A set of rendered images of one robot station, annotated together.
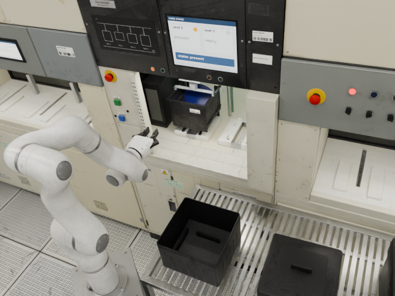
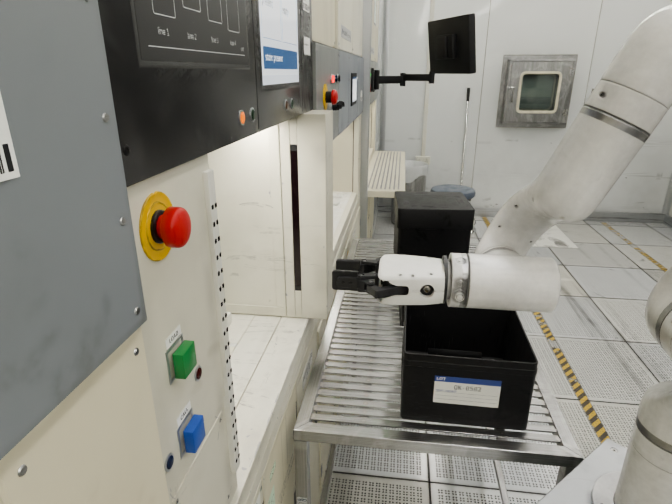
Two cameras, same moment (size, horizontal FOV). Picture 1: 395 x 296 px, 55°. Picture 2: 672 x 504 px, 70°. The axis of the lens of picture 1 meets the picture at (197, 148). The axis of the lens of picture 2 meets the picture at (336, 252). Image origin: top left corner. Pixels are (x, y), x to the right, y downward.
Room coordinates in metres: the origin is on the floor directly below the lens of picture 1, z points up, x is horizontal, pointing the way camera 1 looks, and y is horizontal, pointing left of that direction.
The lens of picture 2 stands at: (1.62, 0.84, 1.49)
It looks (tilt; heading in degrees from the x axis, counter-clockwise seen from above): 21 degrees down; 248
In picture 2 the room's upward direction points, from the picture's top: straight up
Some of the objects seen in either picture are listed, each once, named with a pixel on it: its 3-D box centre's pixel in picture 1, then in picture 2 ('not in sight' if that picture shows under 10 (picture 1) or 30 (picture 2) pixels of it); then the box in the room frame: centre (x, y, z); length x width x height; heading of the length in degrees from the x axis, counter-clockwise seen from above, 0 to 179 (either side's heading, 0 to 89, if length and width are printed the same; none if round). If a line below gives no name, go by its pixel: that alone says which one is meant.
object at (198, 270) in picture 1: (201, 239); (460, 357); (0.98, 0.04, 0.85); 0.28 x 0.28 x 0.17; 60
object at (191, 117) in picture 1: (195, 101); not in sight; (1.74, -0.02, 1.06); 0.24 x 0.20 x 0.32; 60
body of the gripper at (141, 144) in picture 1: (139, 147); (414, 277); (1.25, 0.25, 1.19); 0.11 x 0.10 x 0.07; 151
